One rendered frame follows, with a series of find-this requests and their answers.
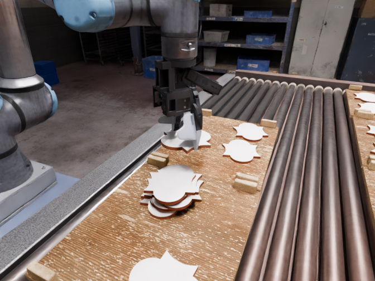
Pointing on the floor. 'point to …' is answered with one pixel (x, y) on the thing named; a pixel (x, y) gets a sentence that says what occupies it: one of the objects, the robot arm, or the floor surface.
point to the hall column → (136, 51)
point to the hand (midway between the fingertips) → (186, 137)
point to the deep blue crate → (148, 68)
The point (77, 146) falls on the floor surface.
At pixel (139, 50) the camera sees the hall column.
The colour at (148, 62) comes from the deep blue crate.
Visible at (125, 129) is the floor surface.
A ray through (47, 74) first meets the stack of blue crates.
